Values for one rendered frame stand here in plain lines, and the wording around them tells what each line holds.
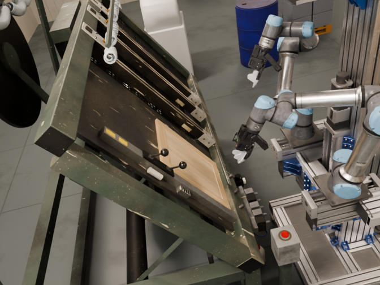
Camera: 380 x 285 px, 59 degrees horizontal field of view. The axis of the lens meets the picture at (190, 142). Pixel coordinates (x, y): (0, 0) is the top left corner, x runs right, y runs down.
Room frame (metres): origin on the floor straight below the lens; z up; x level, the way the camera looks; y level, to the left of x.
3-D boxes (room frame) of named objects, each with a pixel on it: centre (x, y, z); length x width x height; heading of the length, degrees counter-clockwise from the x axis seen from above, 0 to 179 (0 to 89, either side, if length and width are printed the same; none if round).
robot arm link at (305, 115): (1.68, -0.73, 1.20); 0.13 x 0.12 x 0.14; 56
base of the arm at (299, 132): (1.67, -0.73, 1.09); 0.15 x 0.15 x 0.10
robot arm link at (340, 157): (1.17, -0.74, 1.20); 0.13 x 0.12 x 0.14; 156
